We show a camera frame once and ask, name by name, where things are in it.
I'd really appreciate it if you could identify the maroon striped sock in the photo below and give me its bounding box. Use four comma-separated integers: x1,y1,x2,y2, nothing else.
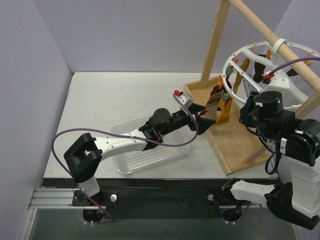
199,84,223,120

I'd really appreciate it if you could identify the teal clothespin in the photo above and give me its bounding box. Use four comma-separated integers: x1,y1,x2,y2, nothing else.
221,90,230,102

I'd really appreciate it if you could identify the white round sock hanger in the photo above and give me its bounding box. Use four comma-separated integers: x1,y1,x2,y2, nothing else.
221,38,320,110

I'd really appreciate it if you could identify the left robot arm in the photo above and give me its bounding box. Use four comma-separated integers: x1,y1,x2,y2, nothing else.
63,103,216,206

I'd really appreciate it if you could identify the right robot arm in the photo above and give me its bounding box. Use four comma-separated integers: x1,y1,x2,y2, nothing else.
221,91,320,230

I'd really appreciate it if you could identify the black sock left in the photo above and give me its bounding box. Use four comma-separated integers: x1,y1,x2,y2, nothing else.
252,62,266,83

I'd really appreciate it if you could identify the black sock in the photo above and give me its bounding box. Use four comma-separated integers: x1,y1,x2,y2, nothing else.
252,62,266,83
286,68,298,78

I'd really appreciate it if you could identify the white plastic basket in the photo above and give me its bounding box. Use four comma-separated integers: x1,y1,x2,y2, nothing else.
110,115,190,175

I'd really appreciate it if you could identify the olive yellow sock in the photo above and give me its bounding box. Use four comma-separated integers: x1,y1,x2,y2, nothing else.
233,57,251,94

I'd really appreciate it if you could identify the black sock right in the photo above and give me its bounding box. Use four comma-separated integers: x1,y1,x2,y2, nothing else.
286,68,298,78

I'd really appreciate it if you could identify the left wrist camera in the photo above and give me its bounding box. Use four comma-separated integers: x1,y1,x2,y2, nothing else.
173,90,194,109

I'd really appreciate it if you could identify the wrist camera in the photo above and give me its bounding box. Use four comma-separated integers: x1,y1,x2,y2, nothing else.
173,90,194,109
262,74,292,96

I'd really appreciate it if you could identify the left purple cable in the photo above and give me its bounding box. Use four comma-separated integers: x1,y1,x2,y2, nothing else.
51,93,201,176

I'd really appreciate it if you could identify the wooden drying rack frame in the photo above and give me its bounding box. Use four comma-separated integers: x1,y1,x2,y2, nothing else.
183,0,320,176

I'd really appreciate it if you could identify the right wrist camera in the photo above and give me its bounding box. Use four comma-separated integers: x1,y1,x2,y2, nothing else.
262,74,292,96

